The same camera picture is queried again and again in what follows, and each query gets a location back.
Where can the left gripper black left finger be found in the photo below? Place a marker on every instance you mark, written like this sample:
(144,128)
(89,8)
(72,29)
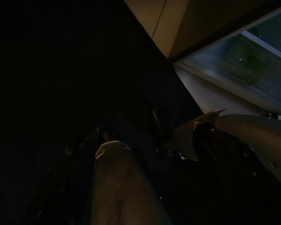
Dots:
(68,178)

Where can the black floor mat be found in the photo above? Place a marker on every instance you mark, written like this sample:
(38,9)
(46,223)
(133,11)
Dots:
(61,58)

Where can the robot right leg silver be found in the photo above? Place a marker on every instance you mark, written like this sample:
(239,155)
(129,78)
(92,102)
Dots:
(248,126)

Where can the grey steel fridge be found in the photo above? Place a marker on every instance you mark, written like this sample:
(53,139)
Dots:
(224,93)

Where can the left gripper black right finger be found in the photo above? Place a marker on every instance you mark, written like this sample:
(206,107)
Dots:
(224,178)

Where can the green vegetables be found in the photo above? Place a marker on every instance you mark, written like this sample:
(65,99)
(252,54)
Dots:
(246,58)

